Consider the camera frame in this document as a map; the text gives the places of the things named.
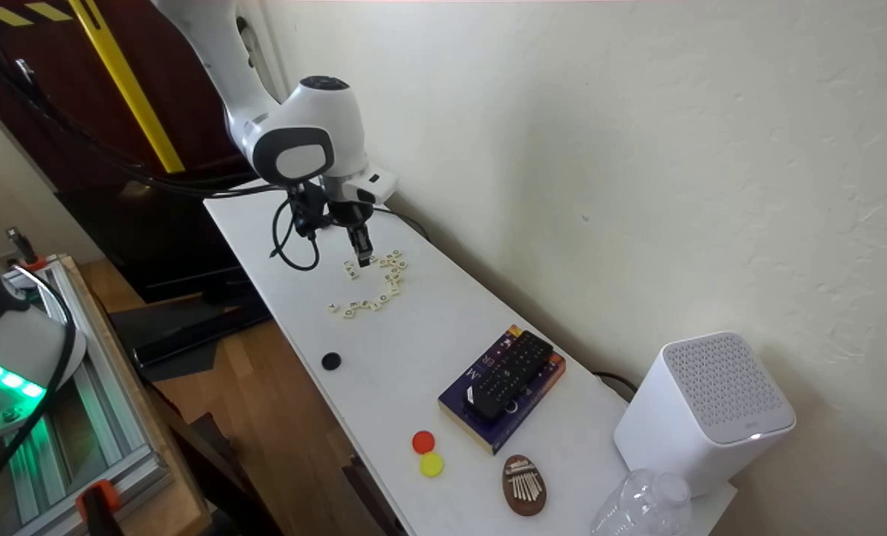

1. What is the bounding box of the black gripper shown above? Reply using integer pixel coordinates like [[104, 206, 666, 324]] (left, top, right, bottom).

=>
[[291, 182, 375, 269]]

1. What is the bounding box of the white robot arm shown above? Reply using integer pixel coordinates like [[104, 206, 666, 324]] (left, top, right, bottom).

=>
[[153, 0, 378, 266]]

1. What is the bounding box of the dark wooden cabinet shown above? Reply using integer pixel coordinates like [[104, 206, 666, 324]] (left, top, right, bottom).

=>
[[0, 0, 290, 300]]

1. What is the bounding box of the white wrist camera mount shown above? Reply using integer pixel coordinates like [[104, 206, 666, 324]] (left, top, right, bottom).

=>
[[345, 167, 397, 206]]

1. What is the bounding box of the white cube speaker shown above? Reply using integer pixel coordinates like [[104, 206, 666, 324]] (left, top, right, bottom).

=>
[[614, 334, 797, 498]]

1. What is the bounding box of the yellow round disc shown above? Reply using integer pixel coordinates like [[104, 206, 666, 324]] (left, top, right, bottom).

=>
[[421, 452, 448, 480]]

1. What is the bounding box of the white green-lit device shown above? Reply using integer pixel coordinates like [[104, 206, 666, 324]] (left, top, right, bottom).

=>
[[0, 275, 86, 438]]

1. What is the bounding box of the yellow tape strip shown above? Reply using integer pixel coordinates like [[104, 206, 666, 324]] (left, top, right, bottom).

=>
[[68, 0, 184, 173]]

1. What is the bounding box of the red round disc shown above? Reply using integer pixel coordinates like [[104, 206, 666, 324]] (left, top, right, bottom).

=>
[[412, 429, 434, 456]]

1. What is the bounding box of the orange clamp handle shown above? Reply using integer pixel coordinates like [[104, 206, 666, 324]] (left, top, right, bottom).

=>
[[76, 480, 126, 536]]

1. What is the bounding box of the clear plastic bottle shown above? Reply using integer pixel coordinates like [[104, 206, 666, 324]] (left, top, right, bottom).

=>
[[589, 471, 692, 536]]

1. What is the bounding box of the brown oval badge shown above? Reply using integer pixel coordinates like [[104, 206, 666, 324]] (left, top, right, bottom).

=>
[[504, 452, 549, 517]]

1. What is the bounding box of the black round disc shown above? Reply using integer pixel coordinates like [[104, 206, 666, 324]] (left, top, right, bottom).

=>
[[323, 350, 343, 371]]

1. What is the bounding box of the black remote control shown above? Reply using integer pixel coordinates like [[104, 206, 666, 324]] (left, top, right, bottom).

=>
[[471, 331, 550, 420]]

